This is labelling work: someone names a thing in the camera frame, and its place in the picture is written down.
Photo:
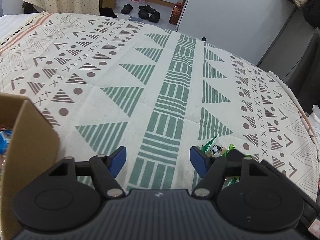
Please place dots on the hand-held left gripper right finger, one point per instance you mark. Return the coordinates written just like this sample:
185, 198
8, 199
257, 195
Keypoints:
198, 160

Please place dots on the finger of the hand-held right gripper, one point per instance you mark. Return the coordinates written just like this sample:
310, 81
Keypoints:
235, 153

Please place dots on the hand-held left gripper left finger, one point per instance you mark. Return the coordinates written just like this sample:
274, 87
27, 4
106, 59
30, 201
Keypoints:
118, 160

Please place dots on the dark green candy packet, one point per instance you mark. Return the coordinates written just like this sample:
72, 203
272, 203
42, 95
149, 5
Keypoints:
215, 150

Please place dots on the brown cardboard box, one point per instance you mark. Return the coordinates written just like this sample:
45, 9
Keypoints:
32, 135

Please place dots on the blue snack packet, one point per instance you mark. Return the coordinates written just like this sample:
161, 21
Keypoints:
5, 140

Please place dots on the white cloth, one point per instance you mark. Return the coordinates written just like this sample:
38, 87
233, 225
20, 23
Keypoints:
314, 122

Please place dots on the printed geometric blanket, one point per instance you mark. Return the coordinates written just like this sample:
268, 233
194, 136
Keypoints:
160, 80

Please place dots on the black shoe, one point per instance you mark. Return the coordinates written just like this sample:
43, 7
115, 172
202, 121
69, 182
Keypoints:
145, 11
154, 17

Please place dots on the black bag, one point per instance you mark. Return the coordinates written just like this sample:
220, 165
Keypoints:
108, 12

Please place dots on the black slipper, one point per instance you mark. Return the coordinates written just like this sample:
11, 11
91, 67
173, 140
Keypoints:
127, 8

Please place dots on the dark hanging clothing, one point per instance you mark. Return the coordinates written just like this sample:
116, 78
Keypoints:
305, 0

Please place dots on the white bed sheet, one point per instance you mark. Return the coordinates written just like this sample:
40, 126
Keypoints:
13, 22

